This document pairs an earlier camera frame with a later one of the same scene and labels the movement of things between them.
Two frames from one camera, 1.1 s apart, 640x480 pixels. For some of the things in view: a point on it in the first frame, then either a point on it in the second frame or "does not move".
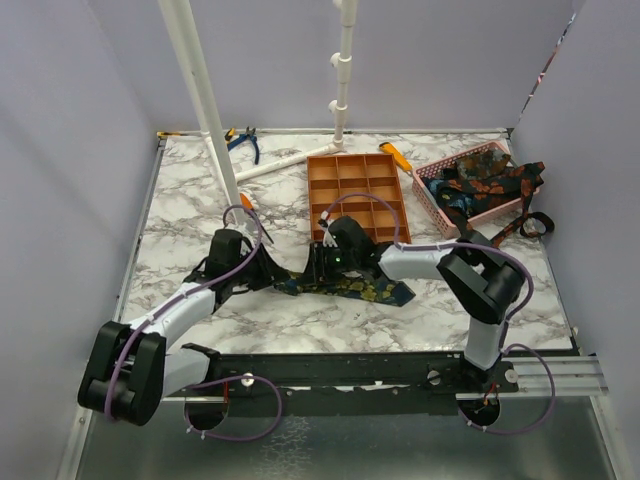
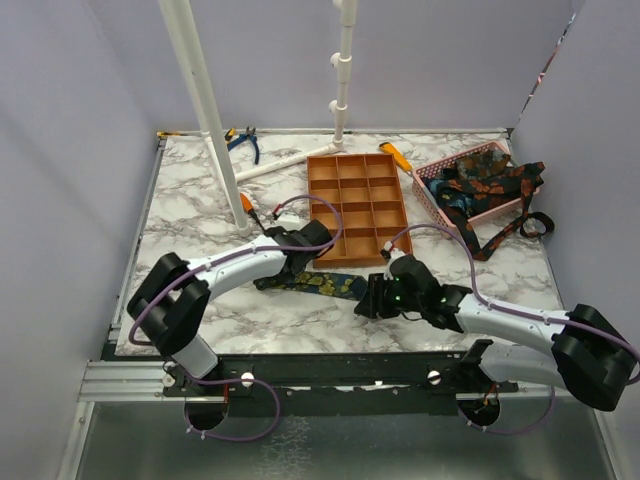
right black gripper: (318, 260) → (374, 303)
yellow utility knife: (389, 148) does not move
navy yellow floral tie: (346, 286) does not move
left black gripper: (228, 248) → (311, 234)
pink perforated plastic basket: (448, 226) does not move
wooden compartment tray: (330, 177) does not move
